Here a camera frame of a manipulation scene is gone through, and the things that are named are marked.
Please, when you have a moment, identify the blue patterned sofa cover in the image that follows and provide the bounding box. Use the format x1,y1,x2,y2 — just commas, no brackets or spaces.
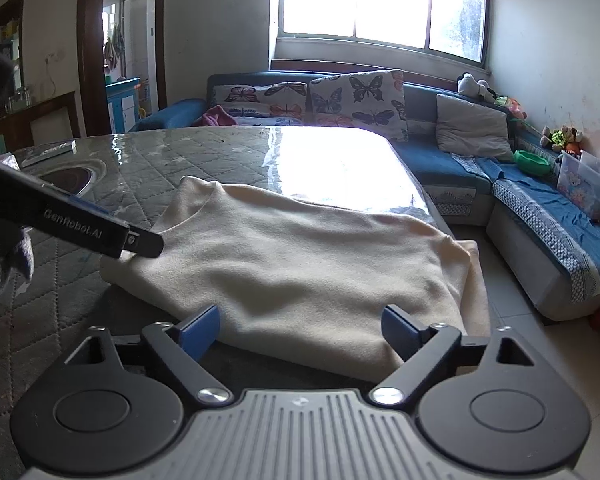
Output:
450,152,600,301

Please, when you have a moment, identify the window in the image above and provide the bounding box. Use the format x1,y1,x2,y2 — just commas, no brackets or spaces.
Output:
269,0,491,66

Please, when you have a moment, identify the grey remote control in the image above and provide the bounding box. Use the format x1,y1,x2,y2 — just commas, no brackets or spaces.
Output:
20,142,77,168

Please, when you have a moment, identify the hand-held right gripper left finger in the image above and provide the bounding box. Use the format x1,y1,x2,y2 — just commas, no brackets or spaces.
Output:
62,304,233,407

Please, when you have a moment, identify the clear plastic storage box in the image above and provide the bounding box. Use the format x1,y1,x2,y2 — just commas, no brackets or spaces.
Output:
556,150,600,221

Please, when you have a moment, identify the blue cabinet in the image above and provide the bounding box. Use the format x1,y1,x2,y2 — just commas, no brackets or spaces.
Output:
105,77,142,133

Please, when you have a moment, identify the person's left forearm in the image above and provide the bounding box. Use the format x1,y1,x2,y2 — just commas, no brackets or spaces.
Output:
0,227,35,321

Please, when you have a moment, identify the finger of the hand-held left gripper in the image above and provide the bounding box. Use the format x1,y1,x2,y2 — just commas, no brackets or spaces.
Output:
114,225,165,260

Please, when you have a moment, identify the panda plush toy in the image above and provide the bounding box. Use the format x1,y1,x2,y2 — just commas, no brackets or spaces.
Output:
456,72,498,102

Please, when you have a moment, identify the pink and green toy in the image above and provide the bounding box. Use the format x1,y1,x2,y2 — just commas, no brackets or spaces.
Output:
495,95,528,121

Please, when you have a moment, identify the black round induction cooktop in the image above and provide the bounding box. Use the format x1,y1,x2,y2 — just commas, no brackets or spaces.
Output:
32,160,106,196

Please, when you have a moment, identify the cream sweater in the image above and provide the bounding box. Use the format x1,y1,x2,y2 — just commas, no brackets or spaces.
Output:
100,176,491,383

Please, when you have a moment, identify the square butterfly print pillow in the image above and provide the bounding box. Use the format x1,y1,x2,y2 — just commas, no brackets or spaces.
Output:
307,69,410,142

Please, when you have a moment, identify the blue sofa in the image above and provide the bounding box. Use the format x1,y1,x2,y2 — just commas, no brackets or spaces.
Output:
130,71,600,323

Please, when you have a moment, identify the pink cloth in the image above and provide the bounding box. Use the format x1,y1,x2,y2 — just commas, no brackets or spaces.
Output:
192,105,238,127

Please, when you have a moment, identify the dark wooden cabinet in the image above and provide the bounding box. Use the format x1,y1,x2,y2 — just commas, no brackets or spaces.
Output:
0,91,83,158

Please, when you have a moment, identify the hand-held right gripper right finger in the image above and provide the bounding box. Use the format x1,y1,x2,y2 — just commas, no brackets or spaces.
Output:
370,304,537,407

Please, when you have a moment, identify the long butterfly print pillow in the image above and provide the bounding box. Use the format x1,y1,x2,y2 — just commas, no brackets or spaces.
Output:
211,81,311,126

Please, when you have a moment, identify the dark wooden door frame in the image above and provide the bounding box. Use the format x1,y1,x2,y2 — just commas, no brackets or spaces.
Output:
77,0,168,136

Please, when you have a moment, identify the grey pillow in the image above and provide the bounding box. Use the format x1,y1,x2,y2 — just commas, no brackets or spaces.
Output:
435,94,515,162

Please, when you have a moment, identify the hanging towel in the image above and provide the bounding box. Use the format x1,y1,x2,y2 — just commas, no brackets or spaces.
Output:
102,25,126,68

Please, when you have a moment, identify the green bowl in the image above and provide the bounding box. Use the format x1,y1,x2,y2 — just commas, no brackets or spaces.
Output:
513,149,552,176

